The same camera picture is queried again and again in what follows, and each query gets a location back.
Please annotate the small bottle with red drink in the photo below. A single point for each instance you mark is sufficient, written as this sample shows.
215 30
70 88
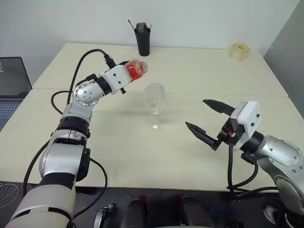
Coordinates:
134 70

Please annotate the small black device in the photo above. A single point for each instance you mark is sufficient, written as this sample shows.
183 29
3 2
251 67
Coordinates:
104 216

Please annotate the clear tape roll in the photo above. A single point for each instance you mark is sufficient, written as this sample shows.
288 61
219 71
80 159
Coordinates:
237 55

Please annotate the clear wine glass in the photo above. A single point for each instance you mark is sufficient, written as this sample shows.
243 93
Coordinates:
154 95

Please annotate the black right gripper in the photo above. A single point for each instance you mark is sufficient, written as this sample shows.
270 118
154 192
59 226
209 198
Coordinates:
229 133

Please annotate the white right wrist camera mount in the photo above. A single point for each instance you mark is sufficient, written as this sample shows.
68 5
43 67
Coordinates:
251 116

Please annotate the dark grey laptop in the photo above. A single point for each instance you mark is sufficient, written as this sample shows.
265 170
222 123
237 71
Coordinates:
12 78

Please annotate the dark rounded shape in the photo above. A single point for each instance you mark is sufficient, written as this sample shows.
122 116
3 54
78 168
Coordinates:
194 213
135 213

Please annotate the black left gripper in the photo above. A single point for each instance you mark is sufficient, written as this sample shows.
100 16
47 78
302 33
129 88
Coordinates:
122 90

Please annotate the thin black stick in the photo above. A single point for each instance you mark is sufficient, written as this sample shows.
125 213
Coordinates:
149 27
131 25

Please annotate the tall black cup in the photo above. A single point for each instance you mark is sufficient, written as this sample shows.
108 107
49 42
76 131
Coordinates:
143 42

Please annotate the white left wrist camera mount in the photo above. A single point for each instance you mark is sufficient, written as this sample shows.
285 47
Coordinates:
117 76

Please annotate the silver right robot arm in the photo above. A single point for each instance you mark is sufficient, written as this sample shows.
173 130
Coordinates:
282 152

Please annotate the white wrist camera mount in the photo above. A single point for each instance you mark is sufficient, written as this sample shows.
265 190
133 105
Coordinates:
251 116
117 76

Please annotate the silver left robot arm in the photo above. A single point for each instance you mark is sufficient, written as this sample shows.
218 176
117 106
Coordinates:
64 156

